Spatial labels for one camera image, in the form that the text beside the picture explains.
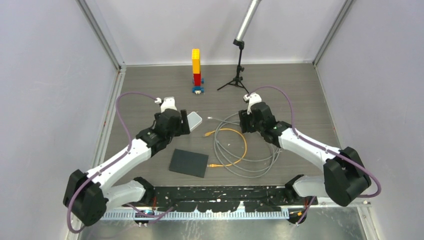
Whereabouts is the white network switch box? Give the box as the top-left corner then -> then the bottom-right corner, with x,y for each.
187,111 -> 203,132

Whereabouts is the yellow ethernet cable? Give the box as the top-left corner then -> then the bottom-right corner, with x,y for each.
203,128 -> 248,169

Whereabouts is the grey ethernet cable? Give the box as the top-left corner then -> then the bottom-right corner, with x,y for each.
206,112 -> 282,179

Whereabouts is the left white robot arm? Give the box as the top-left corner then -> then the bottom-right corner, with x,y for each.
63,109 -> 203,227

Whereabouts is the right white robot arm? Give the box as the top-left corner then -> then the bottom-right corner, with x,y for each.
238,102 -> 372,207

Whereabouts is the dark grey foam pad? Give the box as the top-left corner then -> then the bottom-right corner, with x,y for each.
168,149 -> 209,178

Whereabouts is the colourful toy block tower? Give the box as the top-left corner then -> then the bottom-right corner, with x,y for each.
191,48 -> 204,95

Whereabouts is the black tripod with silver pole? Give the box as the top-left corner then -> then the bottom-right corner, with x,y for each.
217,0 -> 262,94

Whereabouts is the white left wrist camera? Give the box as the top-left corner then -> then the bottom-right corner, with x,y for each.
154,96 -> 177,113

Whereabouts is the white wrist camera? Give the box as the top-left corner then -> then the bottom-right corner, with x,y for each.
243,92 -> 262,115
154,96 -> 177,113

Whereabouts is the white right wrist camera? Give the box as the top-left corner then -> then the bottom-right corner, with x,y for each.
243,92 -> 262,115

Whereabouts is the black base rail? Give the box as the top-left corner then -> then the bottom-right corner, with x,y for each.
130,185 -> 318,224

